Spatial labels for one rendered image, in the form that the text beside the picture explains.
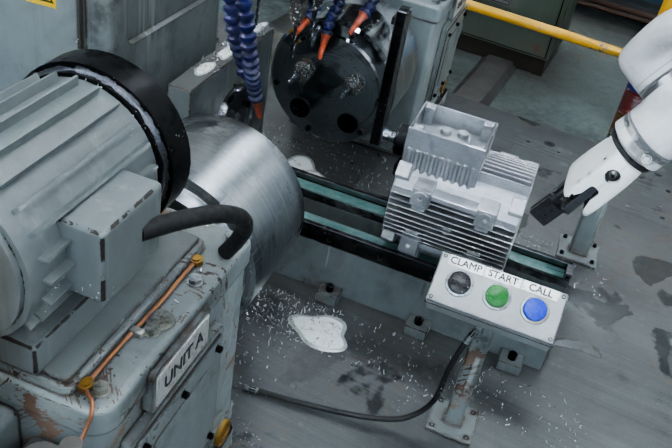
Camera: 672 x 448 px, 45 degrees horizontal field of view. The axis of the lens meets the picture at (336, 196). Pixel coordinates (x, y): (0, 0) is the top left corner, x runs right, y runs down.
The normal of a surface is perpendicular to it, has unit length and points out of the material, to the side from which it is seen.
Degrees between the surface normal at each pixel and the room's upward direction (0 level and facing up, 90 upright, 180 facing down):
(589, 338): 0
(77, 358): 0
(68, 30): 90
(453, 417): 90
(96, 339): 0
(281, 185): 54
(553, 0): 90
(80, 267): 90
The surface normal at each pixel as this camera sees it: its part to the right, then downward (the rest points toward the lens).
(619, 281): 0.15, -0.81
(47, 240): 0.91, -0.02
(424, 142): -0.35, 0.48
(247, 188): 0.70, -0.43
